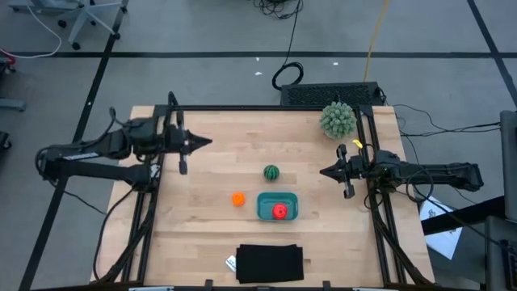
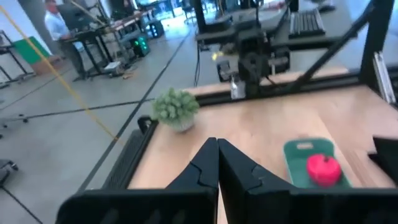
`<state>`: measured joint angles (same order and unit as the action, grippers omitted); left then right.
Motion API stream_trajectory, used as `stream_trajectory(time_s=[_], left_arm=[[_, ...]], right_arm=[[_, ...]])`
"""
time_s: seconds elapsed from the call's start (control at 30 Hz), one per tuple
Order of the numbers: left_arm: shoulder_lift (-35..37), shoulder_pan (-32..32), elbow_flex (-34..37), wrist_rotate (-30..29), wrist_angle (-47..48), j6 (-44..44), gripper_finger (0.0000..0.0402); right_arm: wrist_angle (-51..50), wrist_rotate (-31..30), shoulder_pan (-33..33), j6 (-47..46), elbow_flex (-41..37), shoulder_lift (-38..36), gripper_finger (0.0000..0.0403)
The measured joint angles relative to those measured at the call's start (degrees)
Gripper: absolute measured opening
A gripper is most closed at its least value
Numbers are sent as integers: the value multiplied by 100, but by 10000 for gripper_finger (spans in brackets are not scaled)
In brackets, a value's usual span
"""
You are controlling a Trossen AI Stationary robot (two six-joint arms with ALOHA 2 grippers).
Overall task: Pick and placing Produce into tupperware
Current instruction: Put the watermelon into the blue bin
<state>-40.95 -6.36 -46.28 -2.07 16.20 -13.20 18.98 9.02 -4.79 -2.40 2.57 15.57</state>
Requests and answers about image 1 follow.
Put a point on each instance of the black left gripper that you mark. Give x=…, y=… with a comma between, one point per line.
x=175, y=139

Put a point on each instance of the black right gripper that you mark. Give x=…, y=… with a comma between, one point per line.
x=353, y=167

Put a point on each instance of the green striped toy watermelon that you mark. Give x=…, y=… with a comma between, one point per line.
x=271, y=172

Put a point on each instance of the red toy bell pepper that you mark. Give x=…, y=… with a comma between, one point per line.
x=279, y=211

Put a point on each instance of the orange toy fruit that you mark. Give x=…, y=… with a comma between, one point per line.
x=238, y=199

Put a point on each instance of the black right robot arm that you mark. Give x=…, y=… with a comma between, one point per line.
x=428, y=171

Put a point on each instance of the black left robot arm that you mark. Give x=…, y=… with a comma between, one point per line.
x=105, y=145

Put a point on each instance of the green artificial succulent plant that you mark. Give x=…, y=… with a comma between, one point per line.
x=338, y=120

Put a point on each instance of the black keyboard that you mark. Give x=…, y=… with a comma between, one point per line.
x=331, y=94

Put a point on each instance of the teal plastic container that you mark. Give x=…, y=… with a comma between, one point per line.
x=264, y=206

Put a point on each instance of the black folded cloth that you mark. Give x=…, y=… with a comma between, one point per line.
x=270, y=263

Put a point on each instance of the white paper sheet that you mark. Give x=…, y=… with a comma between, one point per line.
x=442, y=238

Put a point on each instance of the small white tag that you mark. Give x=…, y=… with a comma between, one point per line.
x=231, y=263

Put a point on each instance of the grey office chair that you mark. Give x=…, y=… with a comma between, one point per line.
x=87, y=14

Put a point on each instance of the grey cabinet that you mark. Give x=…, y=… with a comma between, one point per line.
x=509, y=161

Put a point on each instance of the black metal table frame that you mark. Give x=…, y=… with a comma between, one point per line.
x=262, y=108

